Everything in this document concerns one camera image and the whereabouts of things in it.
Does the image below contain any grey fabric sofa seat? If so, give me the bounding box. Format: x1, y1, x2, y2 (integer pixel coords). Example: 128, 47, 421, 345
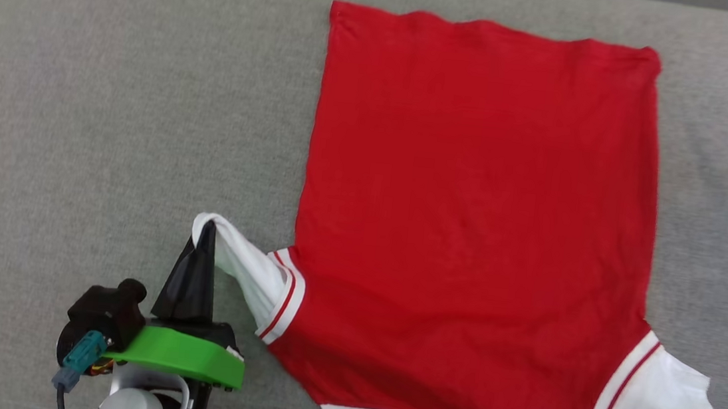
0, 0, 728, 409

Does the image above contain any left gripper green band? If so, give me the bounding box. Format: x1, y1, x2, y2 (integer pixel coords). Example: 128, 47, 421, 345
96, 210, 261, 409

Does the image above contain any black camera cable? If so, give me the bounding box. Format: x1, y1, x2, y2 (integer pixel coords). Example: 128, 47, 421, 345
49, 327, 110, 409

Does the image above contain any red and white garment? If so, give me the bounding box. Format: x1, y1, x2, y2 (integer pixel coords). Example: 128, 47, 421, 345
176, 0, 728, 409

